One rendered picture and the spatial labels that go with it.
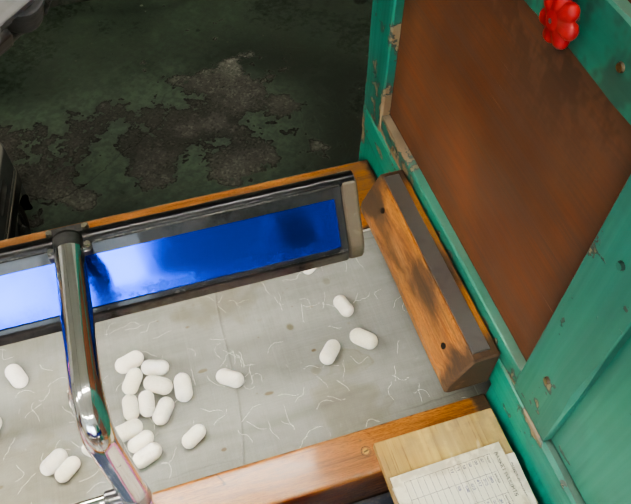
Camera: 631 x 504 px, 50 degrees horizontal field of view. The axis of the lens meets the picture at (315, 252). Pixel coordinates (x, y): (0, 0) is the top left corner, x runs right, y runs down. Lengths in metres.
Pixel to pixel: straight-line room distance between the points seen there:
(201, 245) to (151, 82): 1.93
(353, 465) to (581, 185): 0.41
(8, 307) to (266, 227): 0.21
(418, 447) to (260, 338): 0.25
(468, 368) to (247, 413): 0.28
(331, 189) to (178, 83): 1.90
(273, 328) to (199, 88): 1.59
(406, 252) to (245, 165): 1.32
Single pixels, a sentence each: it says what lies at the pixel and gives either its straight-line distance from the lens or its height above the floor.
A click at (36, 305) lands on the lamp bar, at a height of 1.07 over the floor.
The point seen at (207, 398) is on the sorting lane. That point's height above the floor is 0.74.
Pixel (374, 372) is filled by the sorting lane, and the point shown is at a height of 0.74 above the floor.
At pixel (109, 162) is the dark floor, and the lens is 2.23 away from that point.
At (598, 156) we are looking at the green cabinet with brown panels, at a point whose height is 1.15.
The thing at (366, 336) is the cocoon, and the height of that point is 0.76.
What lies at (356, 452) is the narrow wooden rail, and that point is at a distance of 0.83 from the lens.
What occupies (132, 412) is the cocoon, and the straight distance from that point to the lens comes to 0.88.
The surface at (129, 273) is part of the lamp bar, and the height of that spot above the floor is 1.08.
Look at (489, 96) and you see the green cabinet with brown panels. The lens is 0.72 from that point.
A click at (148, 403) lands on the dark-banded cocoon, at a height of 0.76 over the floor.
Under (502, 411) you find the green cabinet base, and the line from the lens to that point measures 0.86.
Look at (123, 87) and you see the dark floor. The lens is 2.48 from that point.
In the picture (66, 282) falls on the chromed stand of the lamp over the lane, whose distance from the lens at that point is 0.53.
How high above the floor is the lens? 1.54
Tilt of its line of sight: 53 degrees down
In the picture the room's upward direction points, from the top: 1 degrees clockwise
